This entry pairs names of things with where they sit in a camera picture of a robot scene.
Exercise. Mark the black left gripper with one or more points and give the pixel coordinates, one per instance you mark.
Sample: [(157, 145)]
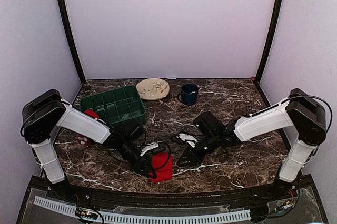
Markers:
[(142, 163)]

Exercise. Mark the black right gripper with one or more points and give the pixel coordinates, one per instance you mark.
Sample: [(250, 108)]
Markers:
[(194, 158)]

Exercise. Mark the red sock with white pattern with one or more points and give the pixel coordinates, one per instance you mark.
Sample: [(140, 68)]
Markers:
[(162, 163)]

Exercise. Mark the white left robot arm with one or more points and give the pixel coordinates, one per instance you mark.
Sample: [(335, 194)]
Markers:
[(50, 110)]

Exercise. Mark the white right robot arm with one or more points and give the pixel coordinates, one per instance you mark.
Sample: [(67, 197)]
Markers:
[(306, 113)]

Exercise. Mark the dark blue enamel mug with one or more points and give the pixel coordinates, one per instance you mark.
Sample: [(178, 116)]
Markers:
[(188, 94)]

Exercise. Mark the green plastic divided crate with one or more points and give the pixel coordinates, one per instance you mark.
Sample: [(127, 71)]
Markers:
[(116, 106)]

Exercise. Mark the red white rolled sock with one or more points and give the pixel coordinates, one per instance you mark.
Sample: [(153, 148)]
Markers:
[(83, 140)]

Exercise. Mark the beige floral ceramic plate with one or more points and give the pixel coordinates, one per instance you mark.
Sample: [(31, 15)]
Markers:
[(153, 89)]

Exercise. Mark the left circuit board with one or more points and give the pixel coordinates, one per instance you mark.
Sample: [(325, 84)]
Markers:
[(85, 214)]

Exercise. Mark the circuit board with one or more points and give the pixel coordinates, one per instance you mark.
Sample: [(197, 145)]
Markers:
[(284, 206), (85, 214)]

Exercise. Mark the red sock in crate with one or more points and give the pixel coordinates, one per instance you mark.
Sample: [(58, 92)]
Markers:
[(92, 114)]

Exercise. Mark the right circuit board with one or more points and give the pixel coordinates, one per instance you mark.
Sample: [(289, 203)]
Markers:
[(284, 206)]

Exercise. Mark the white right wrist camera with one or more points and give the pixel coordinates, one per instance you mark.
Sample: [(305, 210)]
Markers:
[(189, 139)]

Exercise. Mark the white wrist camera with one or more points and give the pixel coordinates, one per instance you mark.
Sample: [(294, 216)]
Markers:
[(189, 139), (149, 147)]

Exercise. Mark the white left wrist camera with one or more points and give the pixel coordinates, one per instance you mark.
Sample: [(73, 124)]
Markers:
[(149, 147)]

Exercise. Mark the white slotted cable duct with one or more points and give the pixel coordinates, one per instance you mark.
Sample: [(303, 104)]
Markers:
[(140, 215)]

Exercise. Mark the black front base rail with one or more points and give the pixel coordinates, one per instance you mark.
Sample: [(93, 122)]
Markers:
[(307, 208)]

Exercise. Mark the black right frame post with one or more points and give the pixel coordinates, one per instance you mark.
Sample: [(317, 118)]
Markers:
[(269, 41)]

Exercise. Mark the black frame post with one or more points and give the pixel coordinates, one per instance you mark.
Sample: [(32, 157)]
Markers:
[(269, 41), (70, 40)]

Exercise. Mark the black left frame post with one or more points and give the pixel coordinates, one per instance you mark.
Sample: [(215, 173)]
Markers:
[(70, 40)]

